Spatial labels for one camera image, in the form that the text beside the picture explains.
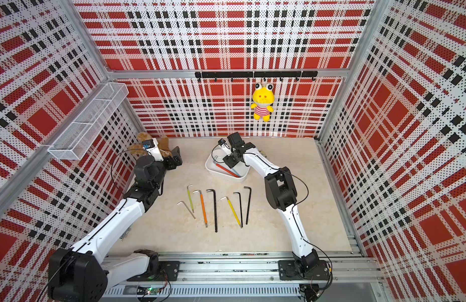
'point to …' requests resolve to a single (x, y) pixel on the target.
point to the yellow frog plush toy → (262, 96)
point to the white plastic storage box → (219, 168)
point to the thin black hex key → (240, 206)
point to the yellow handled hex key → (233, 211)
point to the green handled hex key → (190, 198)
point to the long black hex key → (211, 190)
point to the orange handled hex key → (203, 207)
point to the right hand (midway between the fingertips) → (233, 157)
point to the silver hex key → (188, 209)
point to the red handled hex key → (227, 170)
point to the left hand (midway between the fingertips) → (172, 149)
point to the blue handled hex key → (235, 171)
